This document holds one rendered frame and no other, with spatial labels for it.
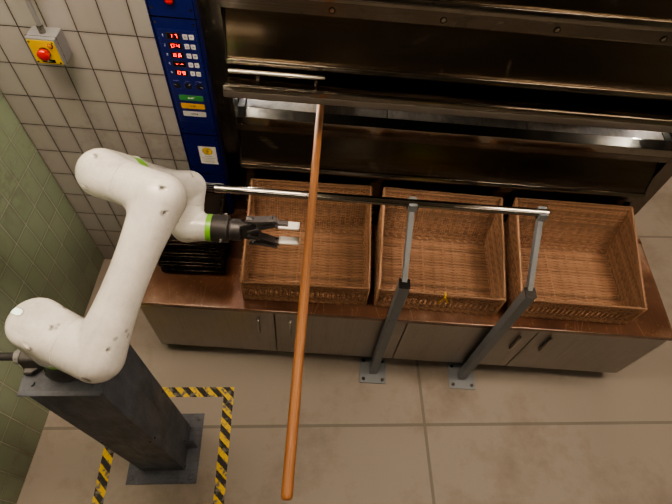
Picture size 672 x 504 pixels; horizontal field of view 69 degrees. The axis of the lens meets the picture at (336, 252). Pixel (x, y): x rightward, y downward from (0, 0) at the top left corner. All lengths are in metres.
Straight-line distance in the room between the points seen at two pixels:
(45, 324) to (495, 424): 2.16
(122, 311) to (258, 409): 1.51
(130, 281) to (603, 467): 2.45
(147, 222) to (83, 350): 0.32
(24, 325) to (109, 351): 0.21
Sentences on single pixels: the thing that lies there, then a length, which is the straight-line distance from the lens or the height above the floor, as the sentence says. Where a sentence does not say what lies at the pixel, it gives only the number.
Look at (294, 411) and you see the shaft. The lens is 1.39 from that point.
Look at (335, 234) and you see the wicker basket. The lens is 2.40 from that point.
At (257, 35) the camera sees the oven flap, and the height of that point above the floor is 1.54.
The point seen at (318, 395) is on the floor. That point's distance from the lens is 2.66.
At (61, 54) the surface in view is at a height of 1.45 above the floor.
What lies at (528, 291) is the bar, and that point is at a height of 0.95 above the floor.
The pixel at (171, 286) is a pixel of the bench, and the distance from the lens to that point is 2.32.
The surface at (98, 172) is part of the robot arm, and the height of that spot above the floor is 1.65.
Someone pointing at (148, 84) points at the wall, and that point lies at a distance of 2.07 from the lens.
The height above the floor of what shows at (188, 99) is 1.27.
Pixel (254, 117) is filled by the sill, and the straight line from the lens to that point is 2.05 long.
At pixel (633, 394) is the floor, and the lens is 3.21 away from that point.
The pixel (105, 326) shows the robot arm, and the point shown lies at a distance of 1.26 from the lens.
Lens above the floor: 2.54
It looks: 57 degrees down
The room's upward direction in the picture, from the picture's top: 7 degrees clockwise
